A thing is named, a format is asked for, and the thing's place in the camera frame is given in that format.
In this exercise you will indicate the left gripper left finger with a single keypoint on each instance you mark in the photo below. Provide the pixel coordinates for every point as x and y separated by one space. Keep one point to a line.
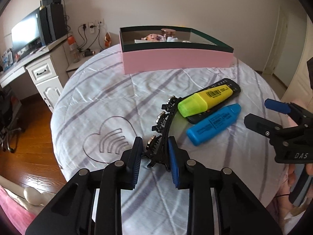
132 161

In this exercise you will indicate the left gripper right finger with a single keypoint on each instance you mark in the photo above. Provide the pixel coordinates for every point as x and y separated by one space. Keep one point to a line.
181 165

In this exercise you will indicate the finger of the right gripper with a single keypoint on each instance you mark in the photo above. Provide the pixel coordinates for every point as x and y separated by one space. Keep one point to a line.
263 126
278 106

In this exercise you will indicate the black hair clip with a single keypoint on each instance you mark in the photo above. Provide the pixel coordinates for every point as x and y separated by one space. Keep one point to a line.
157 149

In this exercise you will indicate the blue highlighter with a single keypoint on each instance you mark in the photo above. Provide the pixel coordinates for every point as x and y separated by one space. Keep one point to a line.
214 124

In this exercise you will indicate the yellow highlighter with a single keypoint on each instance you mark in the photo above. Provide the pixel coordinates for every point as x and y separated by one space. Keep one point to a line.
204 100

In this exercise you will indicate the colourful block figure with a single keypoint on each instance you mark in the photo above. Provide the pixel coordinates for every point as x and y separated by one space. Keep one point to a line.
154 38

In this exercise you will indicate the rose gold lidded jar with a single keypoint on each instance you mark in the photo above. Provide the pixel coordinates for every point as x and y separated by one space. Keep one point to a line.
166 32

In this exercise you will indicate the person's right hand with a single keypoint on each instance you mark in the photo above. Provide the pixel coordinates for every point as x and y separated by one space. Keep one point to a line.
300 187

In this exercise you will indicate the white striped quilt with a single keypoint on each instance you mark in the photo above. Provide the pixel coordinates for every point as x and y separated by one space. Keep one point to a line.
101 110

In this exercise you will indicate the pink box with dark rim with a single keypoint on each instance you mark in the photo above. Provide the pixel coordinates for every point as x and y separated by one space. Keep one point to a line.
194 49

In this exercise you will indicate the white bedside cabinet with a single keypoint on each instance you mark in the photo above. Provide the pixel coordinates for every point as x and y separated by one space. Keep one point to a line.
75 66

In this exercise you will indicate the white desk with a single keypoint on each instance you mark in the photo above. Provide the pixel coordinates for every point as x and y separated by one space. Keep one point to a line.
47 68

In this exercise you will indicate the pink pillow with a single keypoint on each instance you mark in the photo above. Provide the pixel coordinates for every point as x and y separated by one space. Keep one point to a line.
18 215

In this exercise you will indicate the orange capped bottle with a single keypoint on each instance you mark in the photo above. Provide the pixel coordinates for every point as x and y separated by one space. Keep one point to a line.
73 49

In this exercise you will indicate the black office chair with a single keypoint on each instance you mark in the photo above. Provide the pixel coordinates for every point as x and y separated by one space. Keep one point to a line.
10 113

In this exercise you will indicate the black computer tower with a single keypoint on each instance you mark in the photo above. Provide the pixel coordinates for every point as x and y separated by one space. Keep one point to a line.
51 22

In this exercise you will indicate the computer monitor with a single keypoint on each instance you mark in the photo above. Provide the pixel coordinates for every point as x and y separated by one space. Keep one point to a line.
25 35

